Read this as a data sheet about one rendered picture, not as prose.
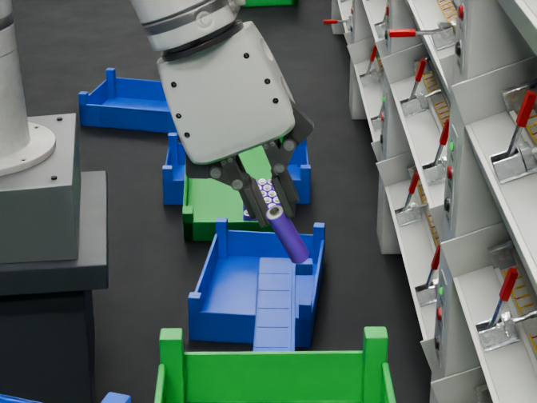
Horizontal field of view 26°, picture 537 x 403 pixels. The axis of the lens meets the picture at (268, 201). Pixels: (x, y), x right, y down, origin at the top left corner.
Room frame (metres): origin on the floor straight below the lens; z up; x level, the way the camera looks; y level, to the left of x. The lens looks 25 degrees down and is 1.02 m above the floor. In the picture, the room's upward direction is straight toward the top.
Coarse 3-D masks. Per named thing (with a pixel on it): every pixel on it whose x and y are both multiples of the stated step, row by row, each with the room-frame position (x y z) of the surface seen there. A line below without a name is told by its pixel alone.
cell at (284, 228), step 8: (272, 208) 0.93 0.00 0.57; (280, 208) 0.93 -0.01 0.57; (272, 216) 0.93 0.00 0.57; (280, 216) 0.92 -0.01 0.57; (272, 224) 0.92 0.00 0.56; (280, 224) 0.92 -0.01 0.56; (288, 224) 0.93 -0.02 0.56; (280, 232) 0.93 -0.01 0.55; (288, 232) 0.93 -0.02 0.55; (296, 232) 0.94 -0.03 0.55; (280, 240) 0.93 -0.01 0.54; (288, 240) 0.93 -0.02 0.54; (296, 240) 0.93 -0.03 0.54; (288, 248) 0.93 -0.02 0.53; (296, 248) 0.94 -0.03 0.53; (304, 248) 0.94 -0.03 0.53; (288, 256) 0.94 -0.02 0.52; (296, 256) 0.94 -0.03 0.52; (304, 256) 0.94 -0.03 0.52
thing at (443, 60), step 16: (416, 0) 1.74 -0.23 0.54; (432, 0) 1.72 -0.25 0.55; (416, 16) 1.67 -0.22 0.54; (432, 16) 1.64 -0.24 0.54; (448, 16) 1.62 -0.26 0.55; (432, 48) 1.51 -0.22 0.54; (448, 48) 1.49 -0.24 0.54; (448, 64) 1.33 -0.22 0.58; (448, 80) 1.33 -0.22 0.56; (448, 96) 1.40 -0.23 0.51
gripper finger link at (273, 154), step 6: (264, 144) 0.93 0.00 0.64; (270, 144) 0.93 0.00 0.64; (276, 144) 0.93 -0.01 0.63; (264, 150) 0.93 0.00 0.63; (270, 150) 0.93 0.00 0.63; (276, 150) 0.93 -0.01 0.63; (270, 156) 0.93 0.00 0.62; (276, 156) 0.93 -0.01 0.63; (270, 162) 0.93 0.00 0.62; (276, 162) 0.93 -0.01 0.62; (282, 162) 0.93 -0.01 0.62; (276, 168) 0.93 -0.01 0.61; (282, 168) 0.93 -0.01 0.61; (276, 174) 0.93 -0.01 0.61
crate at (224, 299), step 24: (216, 240) 1.89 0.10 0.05; (240, 240) 1.92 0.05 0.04; (264, 240) 1.92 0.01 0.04; (312, 240) 1.91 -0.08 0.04; (216, 264) 1.88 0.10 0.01; (240, 264) 1.89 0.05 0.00; (312, 264) 1.89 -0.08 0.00; (216, 288) 1.80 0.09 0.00; (240, 288) 1.80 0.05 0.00; (312, 288) 1.80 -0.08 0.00; (192, 312) 1.63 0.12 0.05; (216, 312) 1.63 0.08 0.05; (240, 312) 1.72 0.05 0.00; (312, 312) 1.64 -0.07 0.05; (192, 336) 1.63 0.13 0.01; (216, 336) 1.63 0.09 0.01; (240, 336) 1.62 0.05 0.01
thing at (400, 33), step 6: (438, 24) 1.51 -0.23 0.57; (390, 30) 1.51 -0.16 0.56; (396, 30) 1.51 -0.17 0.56; (402, 30) 1.51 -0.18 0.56; (408, 30) 1.51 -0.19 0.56; (414, 30) 1.51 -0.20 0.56; (420, 30) 1.51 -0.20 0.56; (426, 30) 1.51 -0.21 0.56; (432, 30) 1.51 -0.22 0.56; (438, 30) 1.51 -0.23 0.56; (390, 36) 1.50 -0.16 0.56; (396, 36) 1.50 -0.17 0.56; (402, 36) 1.50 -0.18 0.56; (408, 36) 1.50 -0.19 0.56; (414, 36) 1.50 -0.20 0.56
